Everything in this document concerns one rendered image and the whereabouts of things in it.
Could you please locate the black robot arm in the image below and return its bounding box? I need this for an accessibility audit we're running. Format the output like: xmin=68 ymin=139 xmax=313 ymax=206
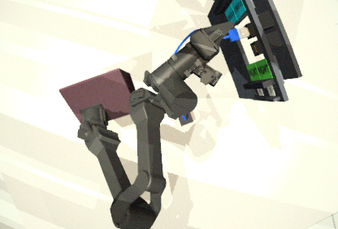
xmin=76 ymin=57 xmax=222 ymax=229

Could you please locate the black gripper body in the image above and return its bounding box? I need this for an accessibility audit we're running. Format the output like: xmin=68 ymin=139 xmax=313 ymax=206
xmin=167 ymin=29 xmax=218 ymax=80

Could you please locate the blue cable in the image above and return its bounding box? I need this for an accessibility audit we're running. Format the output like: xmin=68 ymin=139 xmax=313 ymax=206
xmin=174 ymin=27 xmax=249 ymax=121

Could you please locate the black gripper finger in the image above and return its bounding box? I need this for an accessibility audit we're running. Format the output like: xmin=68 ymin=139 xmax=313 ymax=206
xmin=199 ymin=21 xmax=235 ymax=53

